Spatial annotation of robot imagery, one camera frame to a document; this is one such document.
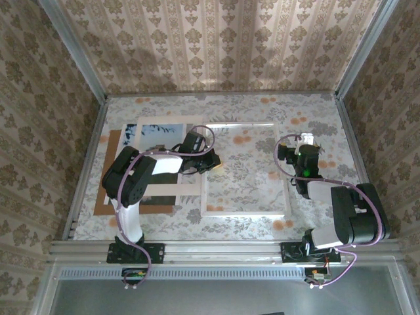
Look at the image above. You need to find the white mat board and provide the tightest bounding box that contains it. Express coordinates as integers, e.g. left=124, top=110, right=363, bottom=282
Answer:
left=135, top=115, right=205, bottom=197

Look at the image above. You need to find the white picture frame with glass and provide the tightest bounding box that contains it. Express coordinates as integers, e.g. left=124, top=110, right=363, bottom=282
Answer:
left=200, top=121, right=293, bottom=217

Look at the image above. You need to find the landscape photo print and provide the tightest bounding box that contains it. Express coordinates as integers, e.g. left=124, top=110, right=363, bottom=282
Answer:
left=103, top=123, right=195, bottom=207

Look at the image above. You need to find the brown backing board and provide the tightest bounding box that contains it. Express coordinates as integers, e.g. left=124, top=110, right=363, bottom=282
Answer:
left=93, top=129, right=176, bottom=217

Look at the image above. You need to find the black right connector box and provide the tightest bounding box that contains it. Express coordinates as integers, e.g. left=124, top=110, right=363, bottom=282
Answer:
left=303, top=267, right=331, bottom=285

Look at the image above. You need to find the black connector box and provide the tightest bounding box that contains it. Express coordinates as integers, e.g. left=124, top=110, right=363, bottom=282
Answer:
left=121, top=267, right=148, bottom=285
left=303, top=267, right=331, bottom=285

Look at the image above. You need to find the black left connector box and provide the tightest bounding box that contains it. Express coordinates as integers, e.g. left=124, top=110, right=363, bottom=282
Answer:
left=121, top=267, right=148, bottom=285

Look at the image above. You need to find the grey metal panel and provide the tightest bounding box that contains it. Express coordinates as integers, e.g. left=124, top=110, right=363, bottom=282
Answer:
left=49, top=265, right=406, bottom=315

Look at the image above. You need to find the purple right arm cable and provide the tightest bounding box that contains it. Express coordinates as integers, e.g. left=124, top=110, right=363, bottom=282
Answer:
left=274, top=133, right=385, bottom=290

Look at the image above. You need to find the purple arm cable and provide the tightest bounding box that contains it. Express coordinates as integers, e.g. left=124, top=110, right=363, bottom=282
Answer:
left=274, top=133, right=385, bottom=290
left=116, top=125, right=216, bottom=290

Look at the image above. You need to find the aluminium table side rail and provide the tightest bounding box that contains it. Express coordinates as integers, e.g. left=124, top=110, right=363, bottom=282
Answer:
left=333, top=94, right=389, bottom=240
left=61, top=96, right=111, bottom=242

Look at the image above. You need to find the thin aluminium table end rail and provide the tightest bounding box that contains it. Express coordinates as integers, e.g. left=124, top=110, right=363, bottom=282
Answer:
left=104, top=89, right=341, bottom=98

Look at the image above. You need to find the long aluminium mounting rail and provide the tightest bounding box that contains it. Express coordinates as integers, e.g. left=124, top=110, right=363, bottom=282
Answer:
left=48, top=238, right=400, bottom=264

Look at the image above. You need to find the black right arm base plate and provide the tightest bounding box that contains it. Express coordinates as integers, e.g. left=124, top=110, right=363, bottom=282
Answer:
left=280, top=241, right=342, bottom=264

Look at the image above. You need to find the aluminium corner post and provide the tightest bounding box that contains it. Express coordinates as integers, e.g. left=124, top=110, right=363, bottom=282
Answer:
left=333, top=0, right=396, bottom=99
left=37, top=0, right=109, bottom=102

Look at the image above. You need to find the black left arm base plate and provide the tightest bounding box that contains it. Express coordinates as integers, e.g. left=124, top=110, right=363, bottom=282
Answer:
left=106, top=241, right=165, bottom=264

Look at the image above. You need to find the grey slotted cable duct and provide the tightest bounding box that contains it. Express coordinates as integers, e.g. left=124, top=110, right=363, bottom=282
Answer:
left=58, top=266, right=308, bottom=281

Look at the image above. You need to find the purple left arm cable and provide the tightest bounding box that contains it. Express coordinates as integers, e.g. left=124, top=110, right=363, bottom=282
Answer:
left=116, top=125, right=216, bottom=290

